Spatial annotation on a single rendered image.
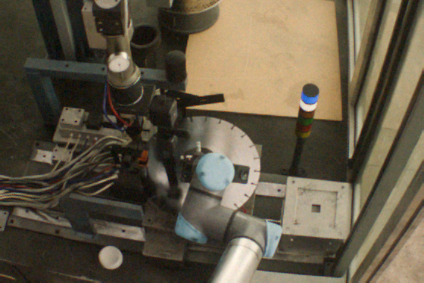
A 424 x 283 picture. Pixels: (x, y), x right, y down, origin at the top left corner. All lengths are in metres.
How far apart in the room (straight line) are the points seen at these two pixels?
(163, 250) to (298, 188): 0.42
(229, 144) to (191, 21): 0.63
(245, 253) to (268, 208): 0.63
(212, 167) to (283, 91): 0.86
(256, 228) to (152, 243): 0.51
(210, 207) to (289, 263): 0.53
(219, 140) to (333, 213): 0.39
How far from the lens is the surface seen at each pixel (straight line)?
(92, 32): 1.29
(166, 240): 1.63
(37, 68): 1.76
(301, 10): 2.28
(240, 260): 1.11
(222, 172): 1.18
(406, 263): 2.60
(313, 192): 1.62
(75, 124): 1.79
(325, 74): 2.06
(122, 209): 1.50
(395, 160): 1.08
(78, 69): 1.71
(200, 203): 1.20
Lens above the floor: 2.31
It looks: 55 degrees down
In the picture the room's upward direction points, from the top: straight up
